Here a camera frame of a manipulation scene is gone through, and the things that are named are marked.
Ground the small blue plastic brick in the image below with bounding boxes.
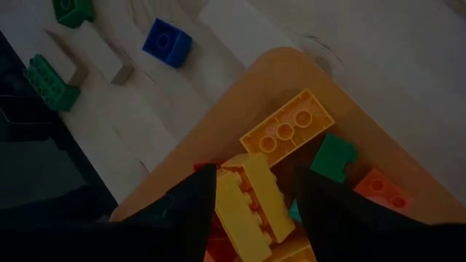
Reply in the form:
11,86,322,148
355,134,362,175
141,17,193,69

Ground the orange long plastic brick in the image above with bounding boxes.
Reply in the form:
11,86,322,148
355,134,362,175
352,167,412,213

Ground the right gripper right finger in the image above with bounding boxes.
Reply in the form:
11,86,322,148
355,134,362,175
293,167,466,262

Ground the plain wooden block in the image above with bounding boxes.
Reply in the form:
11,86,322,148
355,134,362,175
34,28,89,88
72,21,135,87

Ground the yellow plastic brick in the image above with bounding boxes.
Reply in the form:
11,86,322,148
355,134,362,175
269,245,317,262

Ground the orange-yellow plastic brick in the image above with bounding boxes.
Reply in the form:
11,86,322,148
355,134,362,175
214,152,296,262
239,88,336,168

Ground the orange translucent plastic bin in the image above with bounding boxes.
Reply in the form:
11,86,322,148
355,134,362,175
108,47,466,262

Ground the green plastic brick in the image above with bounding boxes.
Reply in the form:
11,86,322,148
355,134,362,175
23,54,82,112
309,133,360,184
52,0,96,29

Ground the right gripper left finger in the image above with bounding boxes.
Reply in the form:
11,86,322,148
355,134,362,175
0,163,218,262

